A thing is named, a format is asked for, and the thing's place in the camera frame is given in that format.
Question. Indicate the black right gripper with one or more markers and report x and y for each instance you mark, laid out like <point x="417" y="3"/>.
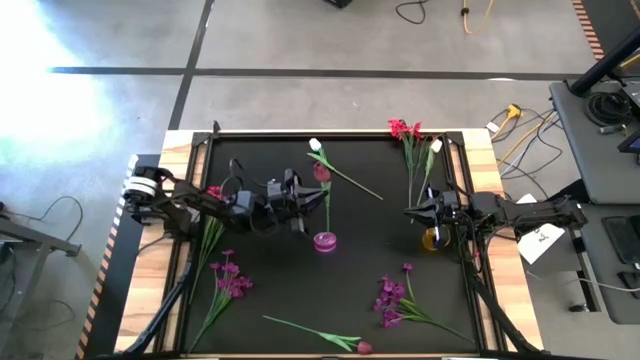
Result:
<point x="446" y="207"/>

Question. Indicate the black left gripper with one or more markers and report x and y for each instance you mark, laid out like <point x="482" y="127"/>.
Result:
<point x="285" y="200"/>

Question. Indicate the dark red tulip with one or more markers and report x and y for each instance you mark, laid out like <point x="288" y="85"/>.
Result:
<point x="321" y="172"/>

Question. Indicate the white tulip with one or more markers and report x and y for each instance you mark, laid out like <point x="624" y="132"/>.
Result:
<point x="436" y="145"/>
<point x="315" y="145"/>

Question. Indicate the purple flower bunch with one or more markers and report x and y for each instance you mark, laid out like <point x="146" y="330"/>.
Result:
<point x="231" y="270"/>
<point x="392" y="295"/>

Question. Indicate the pink tulip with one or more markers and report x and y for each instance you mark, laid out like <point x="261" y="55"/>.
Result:
<point x="365" y="348"/>

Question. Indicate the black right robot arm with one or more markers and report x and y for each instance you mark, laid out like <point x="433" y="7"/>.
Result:
<point x="525" y="212"/>

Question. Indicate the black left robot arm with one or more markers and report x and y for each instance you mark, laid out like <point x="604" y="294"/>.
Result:
<point x="200" y="201"/>

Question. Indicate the yellow glass vase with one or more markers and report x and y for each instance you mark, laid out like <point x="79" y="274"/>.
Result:
<point x="428" y="241"/>

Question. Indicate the pink ribbed glass vase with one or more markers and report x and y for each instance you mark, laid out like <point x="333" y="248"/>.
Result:
<point x="325" y="242"/>

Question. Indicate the black table mat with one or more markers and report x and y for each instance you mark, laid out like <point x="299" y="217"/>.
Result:
<point x="300" y="290"/>

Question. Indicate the small white paper sheet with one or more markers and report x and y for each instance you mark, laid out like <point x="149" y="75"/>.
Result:
<point x="526" y="199"/>

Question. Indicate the white power adapter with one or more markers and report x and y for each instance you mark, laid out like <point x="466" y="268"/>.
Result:
<point x="493" y="127"/>

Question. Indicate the large white paper sheet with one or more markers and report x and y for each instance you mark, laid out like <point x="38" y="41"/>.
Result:
<point x="537" y="245"/>

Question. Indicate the grey desk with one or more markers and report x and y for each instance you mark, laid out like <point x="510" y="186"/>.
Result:
<point x="595" y="260"/>
<point x="590" y="160"/>

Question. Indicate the black keyboard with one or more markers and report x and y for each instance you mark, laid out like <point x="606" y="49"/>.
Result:
<point x="622" y="240"/>

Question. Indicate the black mat with hazard edge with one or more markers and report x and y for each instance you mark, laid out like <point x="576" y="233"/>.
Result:
<point x="119" y="280"/>
<point x="617" y="20"/>

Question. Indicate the black device with blue screen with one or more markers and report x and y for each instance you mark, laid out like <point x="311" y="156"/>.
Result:
<point x="631" y="144"/>

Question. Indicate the black metal pole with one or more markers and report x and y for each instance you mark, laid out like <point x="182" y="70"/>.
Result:
<point x="605" y="62"/>

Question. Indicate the grey metal stand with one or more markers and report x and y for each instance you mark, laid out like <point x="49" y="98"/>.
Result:
<point x="30" y="239"/>

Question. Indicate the black frame clamp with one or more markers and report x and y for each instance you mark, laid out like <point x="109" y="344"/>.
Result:
<point x="216" y="127"/>

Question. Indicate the black metal table frame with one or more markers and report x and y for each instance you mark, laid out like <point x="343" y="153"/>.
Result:
<point x="201" y="140"/>

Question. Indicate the black diagonal frame strut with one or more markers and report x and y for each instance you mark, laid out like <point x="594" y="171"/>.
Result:
<point x="500" y="315"/>
<point x="167" y="305"/>

